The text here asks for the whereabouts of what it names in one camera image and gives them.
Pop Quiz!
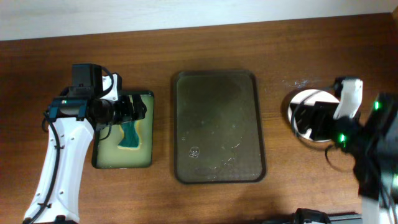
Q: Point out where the yellow green sponge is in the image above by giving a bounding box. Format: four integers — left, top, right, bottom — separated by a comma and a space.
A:
118, 121, 141, 151

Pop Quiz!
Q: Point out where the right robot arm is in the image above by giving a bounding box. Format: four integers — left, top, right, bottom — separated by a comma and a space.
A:
287, 77, 397, 223

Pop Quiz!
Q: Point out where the brown serving tray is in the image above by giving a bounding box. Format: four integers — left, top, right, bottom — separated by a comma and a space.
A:
173, 69, 267, 185

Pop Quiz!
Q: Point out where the black soapy water tray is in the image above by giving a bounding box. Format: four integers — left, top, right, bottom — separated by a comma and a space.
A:
91, 90, 155, 169

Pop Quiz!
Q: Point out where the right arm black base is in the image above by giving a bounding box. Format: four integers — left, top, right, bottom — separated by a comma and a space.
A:
260, 208, 363, 224

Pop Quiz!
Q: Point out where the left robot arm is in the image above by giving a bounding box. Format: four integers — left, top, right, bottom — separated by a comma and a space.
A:
23, 63, 147, 223

